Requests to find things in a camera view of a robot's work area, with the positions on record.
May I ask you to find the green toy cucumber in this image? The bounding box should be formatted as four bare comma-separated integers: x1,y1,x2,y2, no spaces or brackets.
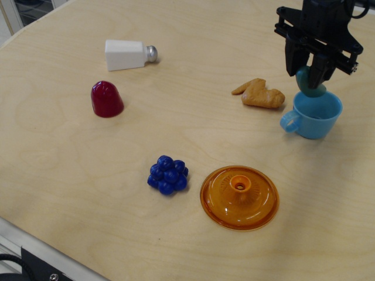
295,66,327,98

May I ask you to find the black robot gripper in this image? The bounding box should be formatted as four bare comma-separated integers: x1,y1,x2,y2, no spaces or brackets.
275,1,364,90

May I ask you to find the blue toy grape bunch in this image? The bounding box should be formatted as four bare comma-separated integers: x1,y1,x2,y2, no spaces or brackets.
147,155,189,196

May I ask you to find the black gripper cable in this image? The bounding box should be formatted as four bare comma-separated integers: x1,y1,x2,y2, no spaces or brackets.
345,0,370,20

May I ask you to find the black bracket with screw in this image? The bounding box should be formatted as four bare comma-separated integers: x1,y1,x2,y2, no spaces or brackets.
21,248,72,281

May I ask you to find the orange transparent pot lid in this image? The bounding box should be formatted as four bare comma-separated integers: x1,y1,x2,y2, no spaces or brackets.
200,166,279,231

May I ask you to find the light blue plastic cup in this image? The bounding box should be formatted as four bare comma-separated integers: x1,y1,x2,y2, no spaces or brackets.
279,91,343,139

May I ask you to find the toy fried chicken wing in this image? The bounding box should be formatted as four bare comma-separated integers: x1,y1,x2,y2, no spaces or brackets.
231,78,285,109

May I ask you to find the white salt shaker silver cap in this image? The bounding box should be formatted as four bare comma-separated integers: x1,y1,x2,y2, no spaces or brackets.
105,40,158,71

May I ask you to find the aluminium table frame rail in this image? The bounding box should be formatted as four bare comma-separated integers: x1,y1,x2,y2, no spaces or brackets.
1,218,106,280

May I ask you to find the dark red plastic dome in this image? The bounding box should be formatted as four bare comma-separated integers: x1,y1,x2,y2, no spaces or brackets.
91,81,124,118

